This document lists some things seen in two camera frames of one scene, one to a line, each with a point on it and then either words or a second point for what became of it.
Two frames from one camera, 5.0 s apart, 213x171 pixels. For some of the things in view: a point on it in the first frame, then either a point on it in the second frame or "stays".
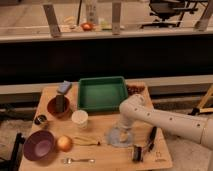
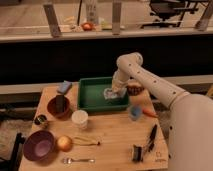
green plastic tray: x=101 y=94 stays
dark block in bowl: x=60 y=103 stays
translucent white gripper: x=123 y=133 → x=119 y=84
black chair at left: x=13 y=164 stays
